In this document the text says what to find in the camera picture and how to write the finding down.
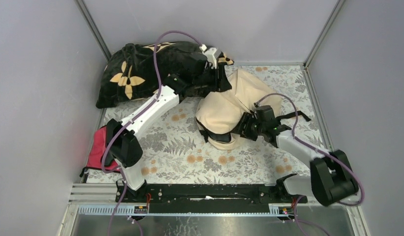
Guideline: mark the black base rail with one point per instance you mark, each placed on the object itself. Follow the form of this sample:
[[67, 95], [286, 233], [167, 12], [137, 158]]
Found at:
[[208, 199]]

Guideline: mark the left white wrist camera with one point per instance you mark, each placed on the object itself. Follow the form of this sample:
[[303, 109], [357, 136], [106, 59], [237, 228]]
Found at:
[[211, 53]]

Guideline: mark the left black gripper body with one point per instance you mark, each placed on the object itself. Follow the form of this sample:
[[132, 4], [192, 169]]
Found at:
[[219, 77]]

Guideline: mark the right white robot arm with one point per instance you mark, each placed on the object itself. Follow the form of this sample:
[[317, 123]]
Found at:
[[330, 180]]

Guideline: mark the red and black pouch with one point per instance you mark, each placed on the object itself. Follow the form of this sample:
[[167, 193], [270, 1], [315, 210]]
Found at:
[[96, 154]]

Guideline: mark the floral patterned table mat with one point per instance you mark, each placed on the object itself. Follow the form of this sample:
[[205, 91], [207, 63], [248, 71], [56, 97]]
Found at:
[[175, 151]]

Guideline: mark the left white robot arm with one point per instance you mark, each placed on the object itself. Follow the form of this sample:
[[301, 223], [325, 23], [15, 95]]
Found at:
[[123, 136]]

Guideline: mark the black floral pillow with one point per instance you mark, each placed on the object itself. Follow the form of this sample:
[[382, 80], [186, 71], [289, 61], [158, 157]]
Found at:
[[133, 71]]

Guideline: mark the beige canvas student bag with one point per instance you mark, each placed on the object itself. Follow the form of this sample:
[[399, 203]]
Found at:
[[219, 112]]

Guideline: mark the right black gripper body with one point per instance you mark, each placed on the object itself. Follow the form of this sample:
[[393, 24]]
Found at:
[[253, 128]]

